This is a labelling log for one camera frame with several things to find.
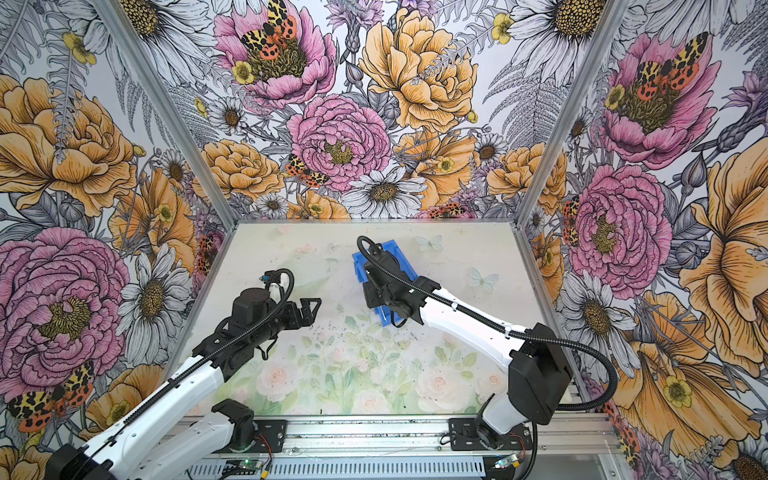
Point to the aluminium corner post left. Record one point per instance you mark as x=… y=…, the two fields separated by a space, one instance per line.
x=128 y=42

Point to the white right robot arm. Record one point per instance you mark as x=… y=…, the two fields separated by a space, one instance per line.
x=537 y=373

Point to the aluminium corner post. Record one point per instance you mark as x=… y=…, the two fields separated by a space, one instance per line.
x=128 y=42
x=606 y=30

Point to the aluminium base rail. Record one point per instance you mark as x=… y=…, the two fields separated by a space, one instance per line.
x=412 y=435

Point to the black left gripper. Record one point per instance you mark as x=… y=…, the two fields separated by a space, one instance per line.
x=308 y=316

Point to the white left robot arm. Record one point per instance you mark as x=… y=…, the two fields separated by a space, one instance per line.
x=137 y=446

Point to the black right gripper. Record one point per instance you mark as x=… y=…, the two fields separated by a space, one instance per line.
x=372 y=298

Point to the aluminium corner post right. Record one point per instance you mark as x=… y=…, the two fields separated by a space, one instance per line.
x=606 y=30

